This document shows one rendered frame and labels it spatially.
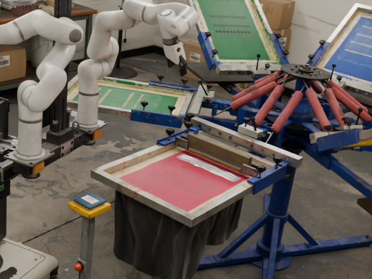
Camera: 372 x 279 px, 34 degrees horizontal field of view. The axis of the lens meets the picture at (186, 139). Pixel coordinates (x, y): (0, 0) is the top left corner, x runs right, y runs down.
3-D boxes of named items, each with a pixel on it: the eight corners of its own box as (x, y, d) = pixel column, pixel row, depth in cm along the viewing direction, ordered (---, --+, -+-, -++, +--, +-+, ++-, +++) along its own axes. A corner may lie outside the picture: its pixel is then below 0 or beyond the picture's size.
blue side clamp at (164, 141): (163, 155, 318) (164, 143, 315) (155, 151, 321) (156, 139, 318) (197, 141, 341) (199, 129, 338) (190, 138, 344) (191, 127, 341)
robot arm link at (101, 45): (91, 1, 263) (120, -2, 277) (70, 75, 282) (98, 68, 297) (114, 18, 257) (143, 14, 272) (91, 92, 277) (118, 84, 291)
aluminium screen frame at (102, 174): (191, 227, 252) (192, 220, 251) (90, 177, 283) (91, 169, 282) (283, 173, 312) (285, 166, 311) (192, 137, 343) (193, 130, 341)
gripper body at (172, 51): (185, 38, 255) (189, 60, 262) (171, 29, 261) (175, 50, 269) (170, 46, 252) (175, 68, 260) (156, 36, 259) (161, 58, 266)
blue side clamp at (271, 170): (254, 195, 289) (256, 181, 286) (244, 191, 292) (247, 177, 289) (284, 176, 312) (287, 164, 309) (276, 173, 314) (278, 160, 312)
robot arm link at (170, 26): (193, 13, 244) (179, 25, 239) (197, 35, 251) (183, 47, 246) (163, 5, 252) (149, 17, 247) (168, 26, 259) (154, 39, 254)
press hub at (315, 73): (278, 282, 389) (322, 78, 337) (228, 256, 410) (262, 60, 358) (306, 258, 419) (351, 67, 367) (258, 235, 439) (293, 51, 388)
